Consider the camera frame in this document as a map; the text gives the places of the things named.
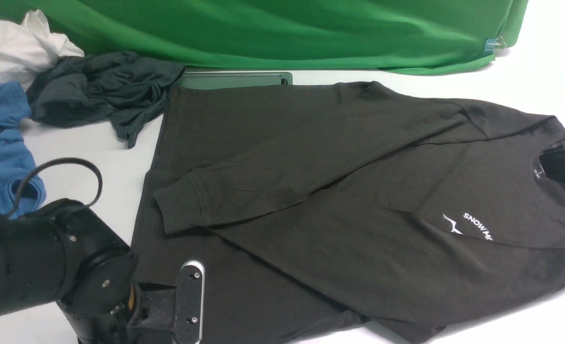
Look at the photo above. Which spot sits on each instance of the gray long sleeve shirt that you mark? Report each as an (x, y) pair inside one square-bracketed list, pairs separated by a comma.
[(315, 208)]

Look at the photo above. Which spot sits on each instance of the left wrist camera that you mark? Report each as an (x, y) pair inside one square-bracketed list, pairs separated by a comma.
[(189, 304)]

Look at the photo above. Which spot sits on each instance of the blue binder clip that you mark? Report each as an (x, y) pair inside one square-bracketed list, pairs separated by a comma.
[(494, 45)]

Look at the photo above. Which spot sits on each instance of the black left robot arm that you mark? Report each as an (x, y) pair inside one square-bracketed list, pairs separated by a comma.
[(65, 254)]

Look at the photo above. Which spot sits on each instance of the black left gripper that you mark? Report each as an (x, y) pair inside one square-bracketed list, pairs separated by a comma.
[(146, 317)]

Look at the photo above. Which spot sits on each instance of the blue crumpled shirt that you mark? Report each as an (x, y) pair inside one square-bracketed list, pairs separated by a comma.
[(16, 161)]

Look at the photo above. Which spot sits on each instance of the dark teal crumpled shirt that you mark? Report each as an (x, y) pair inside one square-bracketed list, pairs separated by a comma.
[(125, 88)]

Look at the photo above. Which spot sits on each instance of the green backdrop cloth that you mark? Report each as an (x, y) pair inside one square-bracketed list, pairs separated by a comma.
[(412, 37)]

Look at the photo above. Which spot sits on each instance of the metal table cable hatch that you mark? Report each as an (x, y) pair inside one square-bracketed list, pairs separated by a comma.
[(223, 80)]

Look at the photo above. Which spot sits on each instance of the white crumpled cloth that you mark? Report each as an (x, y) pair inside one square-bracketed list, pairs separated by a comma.
[(30, 48)]

